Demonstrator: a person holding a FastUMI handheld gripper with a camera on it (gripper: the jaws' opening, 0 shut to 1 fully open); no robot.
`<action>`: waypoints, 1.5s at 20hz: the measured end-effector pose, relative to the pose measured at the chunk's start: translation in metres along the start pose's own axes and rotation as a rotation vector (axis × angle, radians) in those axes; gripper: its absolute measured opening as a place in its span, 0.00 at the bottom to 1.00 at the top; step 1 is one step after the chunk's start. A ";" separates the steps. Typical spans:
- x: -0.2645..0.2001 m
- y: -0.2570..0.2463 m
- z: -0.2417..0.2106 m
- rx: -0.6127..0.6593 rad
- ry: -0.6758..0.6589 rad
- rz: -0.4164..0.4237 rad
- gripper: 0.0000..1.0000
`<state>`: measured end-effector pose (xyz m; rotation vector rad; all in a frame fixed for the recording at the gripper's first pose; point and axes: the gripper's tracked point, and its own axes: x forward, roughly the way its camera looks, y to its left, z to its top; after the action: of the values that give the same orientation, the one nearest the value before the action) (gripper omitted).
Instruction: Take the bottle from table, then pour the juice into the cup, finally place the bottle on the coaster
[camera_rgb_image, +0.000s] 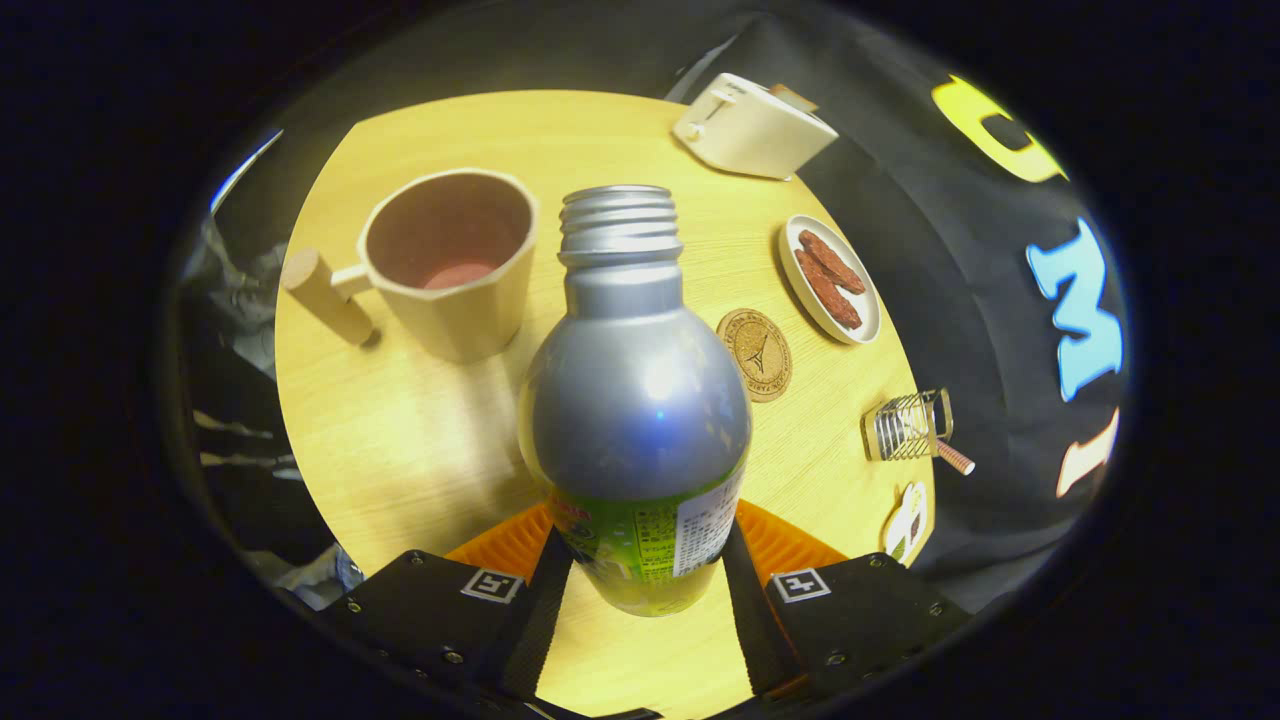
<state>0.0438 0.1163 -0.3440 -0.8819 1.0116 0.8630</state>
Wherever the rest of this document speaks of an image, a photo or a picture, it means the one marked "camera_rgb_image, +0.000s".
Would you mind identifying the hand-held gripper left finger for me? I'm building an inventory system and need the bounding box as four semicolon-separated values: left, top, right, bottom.
320;502;576;701

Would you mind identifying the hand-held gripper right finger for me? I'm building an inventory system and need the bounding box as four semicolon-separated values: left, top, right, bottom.
722;500;973;706

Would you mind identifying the silver juice bottle green label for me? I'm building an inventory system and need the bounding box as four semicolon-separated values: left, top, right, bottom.
518;184;753;618

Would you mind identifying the round cork coaster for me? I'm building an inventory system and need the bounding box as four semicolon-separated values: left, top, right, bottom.
716;308;794;404

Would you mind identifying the beige cup with wooden handle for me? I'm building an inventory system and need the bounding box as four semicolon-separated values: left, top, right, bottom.
282;167;541;365

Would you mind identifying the white divided dish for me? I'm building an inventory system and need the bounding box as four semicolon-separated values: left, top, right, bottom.
882;481;931;566

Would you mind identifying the wooden table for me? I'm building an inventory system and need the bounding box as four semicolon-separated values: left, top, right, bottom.
274;90;937;720

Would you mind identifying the striped straw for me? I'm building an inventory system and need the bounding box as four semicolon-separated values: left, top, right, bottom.
925;392;976;477

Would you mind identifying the white oval plate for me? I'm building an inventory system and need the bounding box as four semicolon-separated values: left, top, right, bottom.
778;214;883;346

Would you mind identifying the brown sausage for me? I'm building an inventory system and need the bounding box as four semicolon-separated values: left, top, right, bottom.
799;230;867;295
795;250;863;331

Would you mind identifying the white toaster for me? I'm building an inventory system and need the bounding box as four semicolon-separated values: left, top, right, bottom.
672;72;839;181

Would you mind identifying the metal wire holder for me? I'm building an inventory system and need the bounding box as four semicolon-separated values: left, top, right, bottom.
862;389;954;463

